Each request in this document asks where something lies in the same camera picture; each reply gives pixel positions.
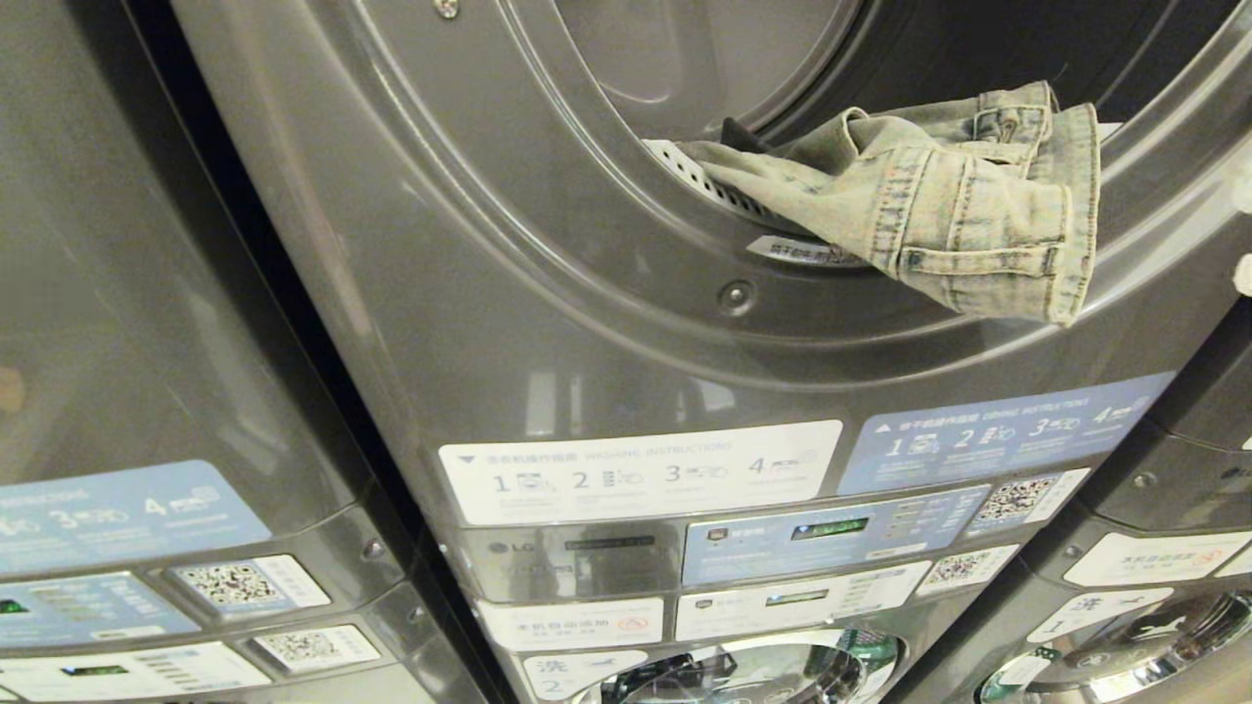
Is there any grey dryer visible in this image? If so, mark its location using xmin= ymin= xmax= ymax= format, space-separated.
xmin=171 ymin=0 xmax=1252 ymax=590

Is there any blue dryer control panel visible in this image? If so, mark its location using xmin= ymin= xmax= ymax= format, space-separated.
xmin=682 ymin=485 xmax=992 ymax=588
xmin=0 ymin=572 xmax=202 ymax=649

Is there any grey stacked laundry machine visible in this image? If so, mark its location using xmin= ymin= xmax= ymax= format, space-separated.
xmin=0 ymin=0 xmax=446 ymax=704
xmin=883 ymin=293 xmax=1252 ymax=704

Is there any white instruction sticker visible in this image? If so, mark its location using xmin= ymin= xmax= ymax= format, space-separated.
xmin=438 ymin=420 xmax=844 ymax=527

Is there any white perforated lint filter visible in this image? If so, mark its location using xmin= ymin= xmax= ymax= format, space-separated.
xmin=641 ymin=138 xmax=783 ymax=226

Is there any small white drum label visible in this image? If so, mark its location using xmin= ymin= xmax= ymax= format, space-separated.
xmin=747 ymin=235 xmax=864 ymax=268

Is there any dark garment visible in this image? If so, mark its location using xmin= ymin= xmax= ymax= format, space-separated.
xmin=721 ymin=117 xmax=776 ymax=154

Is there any white warning sticker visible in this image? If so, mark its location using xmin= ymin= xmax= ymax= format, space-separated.
xmin=1062 ymin=531 xmax=1252 ymax=589
xmin=475 ymin=596 xmax=665 ymax=653

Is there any white washer control panel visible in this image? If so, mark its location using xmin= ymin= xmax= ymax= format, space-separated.
xmin=674 ymin=560 xmax=933 ymax=642
xmin=0 ymin=641 xmax=274 ymax=704

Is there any grey washing machine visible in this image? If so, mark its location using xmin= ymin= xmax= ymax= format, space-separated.
xmin=468 ymin=541 xmax=1030 ymax=704

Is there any white numbered sticker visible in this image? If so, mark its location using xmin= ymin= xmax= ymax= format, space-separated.
xmin=1026 ymin=587 xmax=1174 ymax=644
xmin=522 ymin=649 xmax=649 ymax=702

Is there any chrome washing machine door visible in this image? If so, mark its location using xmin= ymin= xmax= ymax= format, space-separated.
xmin=572 ymin=626 xmax=911 ymax=704
xmin=976 ymin=591 xmax=1252 ymax=704

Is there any faded denim garment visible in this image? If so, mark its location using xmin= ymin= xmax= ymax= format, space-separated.
xmin=677 ymin=81 xmax=1101 ymax=328

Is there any blue instruction sticker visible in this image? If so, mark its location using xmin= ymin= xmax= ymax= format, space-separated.
xmin=838 ymin=372 xmax=1176 ymax=496
xmin=0 ymin=460 xmax=274 ymax=577

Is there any square code sticker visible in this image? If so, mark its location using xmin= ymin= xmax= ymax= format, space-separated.
xmin=251 ymin=625 xmax=381 ymax=673
xmin=967 ymin=467 xmax=1091 ymax=538
xmin=916 ymin=544 xmax=1021 ymax=598
xmin=167 ymin=554 xmax=333 ymax=616

